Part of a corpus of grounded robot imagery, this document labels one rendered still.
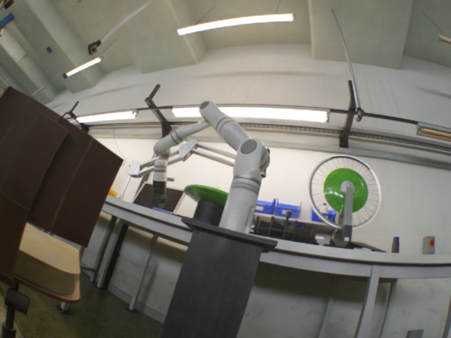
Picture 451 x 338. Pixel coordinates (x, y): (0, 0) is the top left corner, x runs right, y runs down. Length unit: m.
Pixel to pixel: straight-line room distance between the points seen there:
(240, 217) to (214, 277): 0.18
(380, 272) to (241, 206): 0.68
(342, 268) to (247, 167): 0.58
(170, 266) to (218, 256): 1.60
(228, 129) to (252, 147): 0.18
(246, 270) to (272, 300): 1.32
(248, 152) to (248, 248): 0.30
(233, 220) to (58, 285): 0.47
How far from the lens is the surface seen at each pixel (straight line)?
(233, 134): 0.81
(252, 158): 0.65
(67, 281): 0.53
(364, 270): 0.97
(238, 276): 0.53
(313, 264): 0.92
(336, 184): 1.37
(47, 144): 0.42
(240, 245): 0.53
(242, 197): 0.60
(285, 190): 1.98
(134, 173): 1.38
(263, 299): 1.83
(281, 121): 2.19
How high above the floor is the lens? 0.77
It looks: 25 degrees up
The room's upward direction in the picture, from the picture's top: 17 degrees clockwise
